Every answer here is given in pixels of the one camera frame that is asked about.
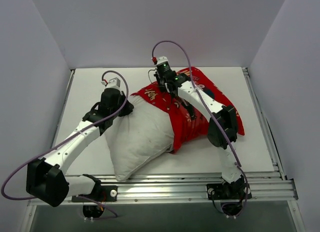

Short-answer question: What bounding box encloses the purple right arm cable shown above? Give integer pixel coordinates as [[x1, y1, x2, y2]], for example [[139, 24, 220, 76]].
[[151, 40, 252, 215]]

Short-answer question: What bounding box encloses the aluminium front rail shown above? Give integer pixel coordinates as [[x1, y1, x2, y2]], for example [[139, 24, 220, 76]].
[[98, 172, 298, 204]]

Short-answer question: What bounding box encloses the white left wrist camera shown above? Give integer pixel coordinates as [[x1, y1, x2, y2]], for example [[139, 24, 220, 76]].
[[101, 78, 121, 90]]

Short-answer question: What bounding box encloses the red patterned pillowcase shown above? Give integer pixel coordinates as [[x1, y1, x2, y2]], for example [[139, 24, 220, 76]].
[[132, 66, 232, 154]]

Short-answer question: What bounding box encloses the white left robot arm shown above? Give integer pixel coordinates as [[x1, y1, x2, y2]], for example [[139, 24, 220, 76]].
[[26, 85, 134, 207]]

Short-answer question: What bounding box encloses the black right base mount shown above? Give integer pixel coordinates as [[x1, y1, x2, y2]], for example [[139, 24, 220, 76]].
[[206, 183, 252, 219]]

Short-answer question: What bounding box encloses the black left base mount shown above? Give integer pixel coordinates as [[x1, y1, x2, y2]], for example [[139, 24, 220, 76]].
[[71, 185, 118, 221]]

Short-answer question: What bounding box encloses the white pillow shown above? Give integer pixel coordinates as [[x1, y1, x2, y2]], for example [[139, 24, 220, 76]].
[[104, 95, 174, 182]]

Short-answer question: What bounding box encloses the aluminium left side rail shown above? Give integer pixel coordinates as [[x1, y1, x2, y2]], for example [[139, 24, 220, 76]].
[[51, 69, 75, 147]]

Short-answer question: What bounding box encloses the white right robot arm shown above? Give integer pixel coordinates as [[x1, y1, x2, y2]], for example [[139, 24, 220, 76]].
[[153, 58, 242, 199]]

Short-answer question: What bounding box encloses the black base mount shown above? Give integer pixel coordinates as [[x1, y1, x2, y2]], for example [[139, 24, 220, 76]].
[[206, 183, 252, 219], [71, 185, 118, 221]]

